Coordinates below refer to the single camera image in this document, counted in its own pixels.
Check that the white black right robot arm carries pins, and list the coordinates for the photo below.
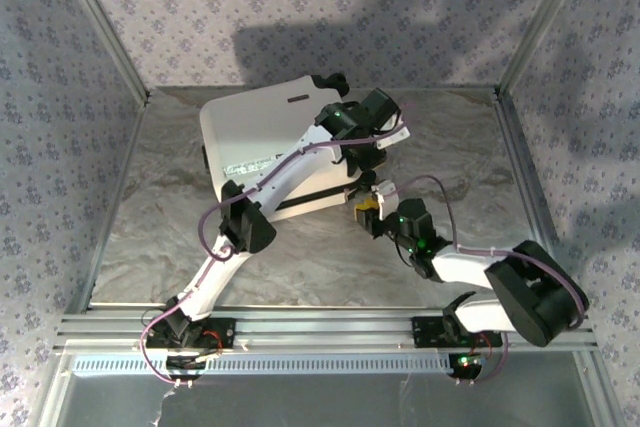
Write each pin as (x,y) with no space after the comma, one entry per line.
(465,267)

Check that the white hard-shell suitcase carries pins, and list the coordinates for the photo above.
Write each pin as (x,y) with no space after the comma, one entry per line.
(250,117)

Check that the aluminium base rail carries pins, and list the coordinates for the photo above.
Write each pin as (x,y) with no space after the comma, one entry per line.
(325,329)

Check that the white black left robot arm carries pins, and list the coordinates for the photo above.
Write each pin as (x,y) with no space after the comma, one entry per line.
(290,172)

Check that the aluminium side rail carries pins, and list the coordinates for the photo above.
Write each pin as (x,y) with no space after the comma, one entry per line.
(517,147)
(114,197)

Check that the grey metal sheet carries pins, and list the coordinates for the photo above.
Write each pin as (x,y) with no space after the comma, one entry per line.
(325,402)

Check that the aluminium frame post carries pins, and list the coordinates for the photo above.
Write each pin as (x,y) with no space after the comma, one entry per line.
(102,22)
(541,22)

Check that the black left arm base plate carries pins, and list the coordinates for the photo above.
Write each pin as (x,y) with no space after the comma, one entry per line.
(225,332)

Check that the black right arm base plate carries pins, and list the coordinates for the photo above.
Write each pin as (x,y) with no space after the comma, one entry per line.
(425,332)

